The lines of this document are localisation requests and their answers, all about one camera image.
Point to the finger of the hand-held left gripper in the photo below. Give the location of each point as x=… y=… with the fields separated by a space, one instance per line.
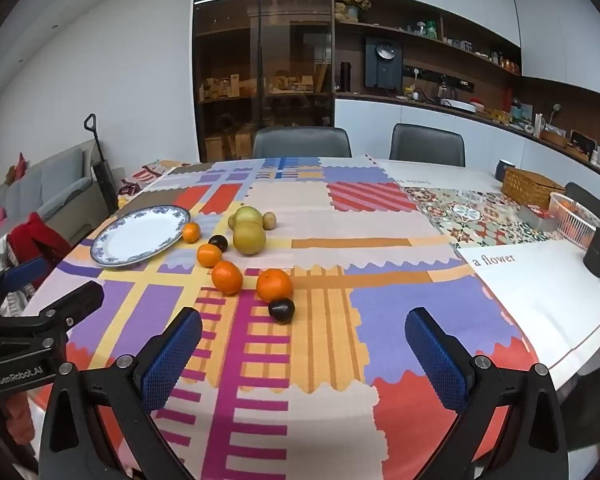
x=25 y=271
x=75 y=302

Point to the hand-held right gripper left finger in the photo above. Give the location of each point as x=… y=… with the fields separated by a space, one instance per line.
x=172 y=360

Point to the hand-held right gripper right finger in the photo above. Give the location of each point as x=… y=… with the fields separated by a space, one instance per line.
x=437 y=360

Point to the blue patterned white plate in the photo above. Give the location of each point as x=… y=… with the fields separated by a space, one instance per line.
x=130 y=240

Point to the orange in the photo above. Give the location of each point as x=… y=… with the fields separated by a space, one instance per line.
x=209 y=254
x=191 y=231
x=227 y=277
x=274 y=285

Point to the dark plum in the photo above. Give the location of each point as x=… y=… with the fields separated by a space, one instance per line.
x=281 y=310
x=218 y=243

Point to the yellow-green pear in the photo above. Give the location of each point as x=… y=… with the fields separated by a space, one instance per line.
x=247 y=214
x=249 y=240

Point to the grey sofa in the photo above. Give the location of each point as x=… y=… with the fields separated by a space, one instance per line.
x=55 y=180

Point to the white tile-print tablecloth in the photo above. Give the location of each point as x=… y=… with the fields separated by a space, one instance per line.
x=530 y=285

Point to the black upright vacuum cleaner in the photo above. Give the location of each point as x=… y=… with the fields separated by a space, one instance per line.
x=102 y=175

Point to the folded red striped cloth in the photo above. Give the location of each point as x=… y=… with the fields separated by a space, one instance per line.
x=145 y=176

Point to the brown kiwi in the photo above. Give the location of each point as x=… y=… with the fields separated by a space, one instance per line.
x=269 y=220
x=231 y=221

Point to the small grey tin box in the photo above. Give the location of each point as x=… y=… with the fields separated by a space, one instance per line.
x=537 y=217

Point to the brown wicker basket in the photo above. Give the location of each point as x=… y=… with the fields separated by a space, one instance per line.
x=530 y=187

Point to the white plastic basket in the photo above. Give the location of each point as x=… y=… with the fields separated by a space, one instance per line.
x=577 y=220

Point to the dark blue cup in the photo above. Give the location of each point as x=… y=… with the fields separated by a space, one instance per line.
x=505 y=170

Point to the grey chair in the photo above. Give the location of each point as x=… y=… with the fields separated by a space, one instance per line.
x=587 y=200
x=427 y=142
x=300 y=142

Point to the white lower cabinet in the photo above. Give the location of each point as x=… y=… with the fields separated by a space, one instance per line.
x=370 y=120

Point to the black thermos bottle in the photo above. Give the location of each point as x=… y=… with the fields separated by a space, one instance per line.
x=346 y=77

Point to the dark glass cabinet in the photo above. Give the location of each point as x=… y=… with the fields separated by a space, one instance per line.
x=260 y=60

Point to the sunflower bouquet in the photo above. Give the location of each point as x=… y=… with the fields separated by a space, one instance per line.
x=354 y=2

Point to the black picture frame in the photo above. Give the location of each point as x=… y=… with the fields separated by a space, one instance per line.
x=582 y=144

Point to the black wall water dispenser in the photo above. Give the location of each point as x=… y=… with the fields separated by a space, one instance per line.
x=382 y=62

